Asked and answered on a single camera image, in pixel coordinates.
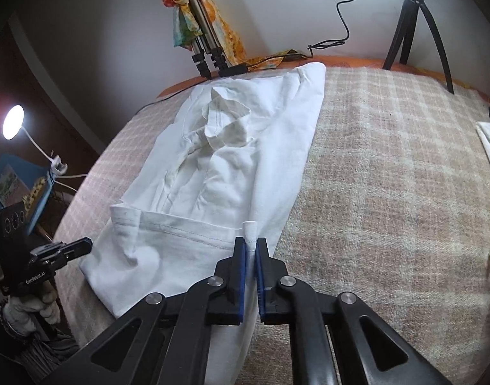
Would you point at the blue book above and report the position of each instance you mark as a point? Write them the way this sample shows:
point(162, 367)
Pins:
point(12, 164)

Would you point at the black mini tripod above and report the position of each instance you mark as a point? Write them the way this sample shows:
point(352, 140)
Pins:
point(413, 0)

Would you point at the yellow spotted object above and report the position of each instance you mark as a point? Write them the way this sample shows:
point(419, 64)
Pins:
point(36, 192)

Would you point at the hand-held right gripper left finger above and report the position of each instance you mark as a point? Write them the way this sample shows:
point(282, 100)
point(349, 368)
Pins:
point(240, 280)

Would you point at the silver folded tripod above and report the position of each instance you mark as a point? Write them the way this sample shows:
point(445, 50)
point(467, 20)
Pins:
point(196, 20)

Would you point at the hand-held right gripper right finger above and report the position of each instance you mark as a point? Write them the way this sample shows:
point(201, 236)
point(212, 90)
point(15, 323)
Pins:
point(261, 280)

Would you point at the person's left hand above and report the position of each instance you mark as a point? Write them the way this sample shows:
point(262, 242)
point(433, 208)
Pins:
point(24, 317)

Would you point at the white clip desk lamp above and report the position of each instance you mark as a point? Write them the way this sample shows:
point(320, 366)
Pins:
point(14, 122)

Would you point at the colourful patterned scarf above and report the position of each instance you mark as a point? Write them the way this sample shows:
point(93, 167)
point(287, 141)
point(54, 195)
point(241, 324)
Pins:
point(224, 28)

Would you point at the person's left forearm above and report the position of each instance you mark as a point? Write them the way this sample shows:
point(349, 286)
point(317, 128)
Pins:
point(44, 357)

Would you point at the white t-shirt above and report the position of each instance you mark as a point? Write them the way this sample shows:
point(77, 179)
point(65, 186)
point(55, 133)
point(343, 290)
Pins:
point(237, 148)

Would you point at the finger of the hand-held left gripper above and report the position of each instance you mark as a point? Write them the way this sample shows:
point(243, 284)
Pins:
point(76, 246)

